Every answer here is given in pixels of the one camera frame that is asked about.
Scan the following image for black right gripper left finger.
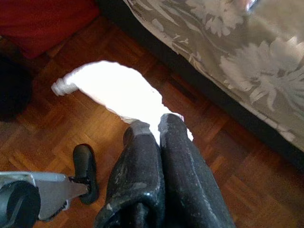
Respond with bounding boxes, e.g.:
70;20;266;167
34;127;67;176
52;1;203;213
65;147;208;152
94;120;166;228

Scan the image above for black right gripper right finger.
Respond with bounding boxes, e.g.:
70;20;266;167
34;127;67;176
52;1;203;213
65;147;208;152
158;113;236;228

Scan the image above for white plastic bottle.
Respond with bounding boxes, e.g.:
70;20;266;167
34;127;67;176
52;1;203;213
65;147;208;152
51;60;194;143

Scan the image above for black robot right foot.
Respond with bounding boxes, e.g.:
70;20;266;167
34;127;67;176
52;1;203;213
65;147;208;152
72;144;100;205

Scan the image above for silver robot right leg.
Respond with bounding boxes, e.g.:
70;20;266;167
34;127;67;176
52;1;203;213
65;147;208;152
0;171;90;228

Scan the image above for grey floral bed sheet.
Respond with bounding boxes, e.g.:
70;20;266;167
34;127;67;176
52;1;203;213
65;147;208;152
123;0;304;152

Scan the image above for black round waste bin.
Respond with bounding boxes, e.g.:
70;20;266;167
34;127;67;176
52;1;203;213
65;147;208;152
0;57;33;122

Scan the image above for large red fabric cushion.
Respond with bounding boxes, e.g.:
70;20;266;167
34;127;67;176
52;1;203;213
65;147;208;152
0;0;100;59

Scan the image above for black bed frame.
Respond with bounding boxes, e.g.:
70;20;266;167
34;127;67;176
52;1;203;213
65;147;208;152
96;0;304;173

